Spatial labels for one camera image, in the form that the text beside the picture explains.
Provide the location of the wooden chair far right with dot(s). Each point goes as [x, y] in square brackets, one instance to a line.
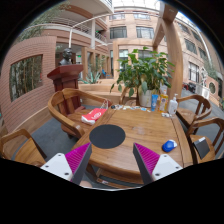
[193, 108]

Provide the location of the round black mouse pad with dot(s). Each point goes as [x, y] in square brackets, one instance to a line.
[107, 136]

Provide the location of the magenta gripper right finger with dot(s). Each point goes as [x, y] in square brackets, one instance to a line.
[153, 166]

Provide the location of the blue computer mouse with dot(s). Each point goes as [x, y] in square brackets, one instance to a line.
[169, 146]

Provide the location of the wooden chair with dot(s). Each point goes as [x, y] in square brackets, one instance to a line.
[193, 108]
[21, 147]
[214, 146]

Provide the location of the blue tube bottle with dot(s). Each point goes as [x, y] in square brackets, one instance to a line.
[154, 98]

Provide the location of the green potted plant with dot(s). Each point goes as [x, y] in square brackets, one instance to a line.
[139, 75]

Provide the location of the red and white bag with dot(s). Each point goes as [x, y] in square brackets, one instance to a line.
[93, 116]

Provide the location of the yellow bottle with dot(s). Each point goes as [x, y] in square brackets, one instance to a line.
[163, 102]

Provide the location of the round wooden table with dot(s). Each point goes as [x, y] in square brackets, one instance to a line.
[149, 129]

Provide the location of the wooden armchair left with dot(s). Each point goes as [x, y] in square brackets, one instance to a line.
[65, 106]

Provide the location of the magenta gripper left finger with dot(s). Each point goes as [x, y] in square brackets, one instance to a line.
[70, 166]

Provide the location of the wooden chair near right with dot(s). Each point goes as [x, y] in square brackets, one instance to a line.
[214, 146]

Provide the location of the wooden chair near left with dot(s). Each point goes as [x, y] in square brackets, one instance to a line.
[21, 147]

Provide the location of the red wooden pedestal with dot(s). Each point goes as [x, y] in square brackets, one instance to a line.
[65, 76]

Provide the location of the white pump bottle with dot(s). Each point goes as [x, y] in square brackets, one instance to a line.
[173, 105]

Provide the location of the dark bust statue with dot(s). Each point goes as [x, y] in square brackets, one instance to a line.
[67, 55]

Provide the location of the black notebook on chair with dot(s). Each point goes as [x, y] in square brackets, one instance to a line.
[202, 147]

